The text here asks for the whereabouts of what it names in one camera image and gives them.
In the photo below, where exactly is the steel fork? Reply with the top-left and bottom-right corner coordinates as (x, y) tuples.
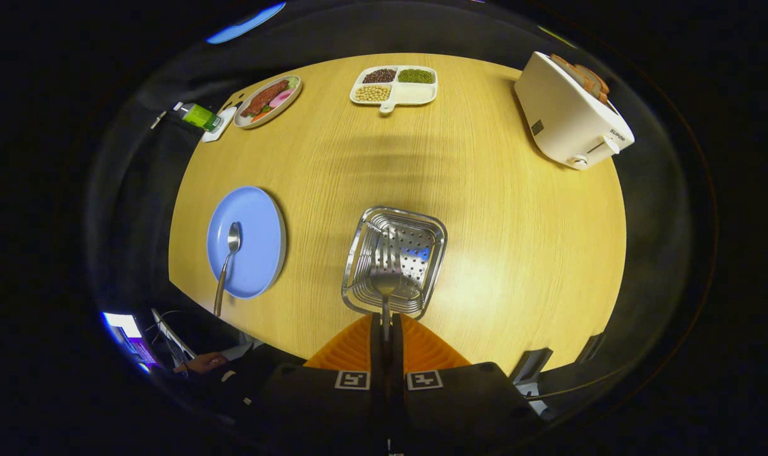
(369, 237), (402, 343)

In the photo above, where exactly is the blue round plate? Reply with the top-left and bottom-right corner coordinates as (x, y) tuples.
(206, 186), (287, 300)

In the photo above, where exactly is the steel spoon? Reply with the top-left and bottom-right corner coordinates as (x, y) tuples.
(213, 222), (242, 317)

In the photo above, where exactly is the brown meat strip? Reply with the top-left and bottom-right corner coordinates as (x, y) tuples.
(241, 79), (291, 118)

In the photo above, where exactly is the perforated steel basket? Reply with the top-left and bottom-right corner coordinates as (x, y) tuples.
(341, 206), (448, 320)

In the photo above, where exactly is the white square coaster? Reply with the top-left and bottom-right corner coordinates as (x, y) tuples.
(202, 106), (237, 143)

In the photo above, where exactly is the black chair back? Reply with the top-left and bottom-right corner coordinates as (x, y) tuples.
(509, 347), (554, 386)
(577, 334), (606, 363)

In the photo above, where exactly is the green drink bottle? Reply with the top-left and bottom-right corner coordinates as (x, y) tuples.
(172, 101), (222, 132)

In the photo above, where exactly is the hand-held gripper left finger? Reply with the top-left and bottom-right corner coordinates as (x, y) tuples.
(252, 312), (385, 453)

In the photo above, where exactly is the open laptop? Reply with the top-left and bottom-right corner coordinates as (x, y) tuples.
(151, 308), (258, 368)

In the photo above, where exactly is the round plate with food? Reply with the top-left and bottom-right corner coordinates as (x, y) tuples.
(233, 75), (303, 130)

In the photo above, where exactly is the toasted bread slice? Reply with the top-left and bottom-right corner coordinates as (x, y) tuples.
(550, 54), (590, 89)
(574, 63), (611, 105)

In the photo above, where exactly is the white divided tray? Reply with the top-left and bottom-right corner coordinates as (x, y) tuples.
(349, 65), (438, 114)

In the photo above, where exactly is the lit monitor screen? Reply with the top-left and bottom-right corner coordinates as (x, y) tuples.
(102, 312), (160, 371)

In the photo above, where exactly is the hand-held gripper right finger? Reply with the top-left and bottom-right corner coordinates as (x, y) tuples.
(390, 312), (536, 453)

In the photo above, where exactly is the white toaster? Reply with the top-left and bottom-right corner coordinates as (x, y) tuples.
(514, 51), (636, 170)

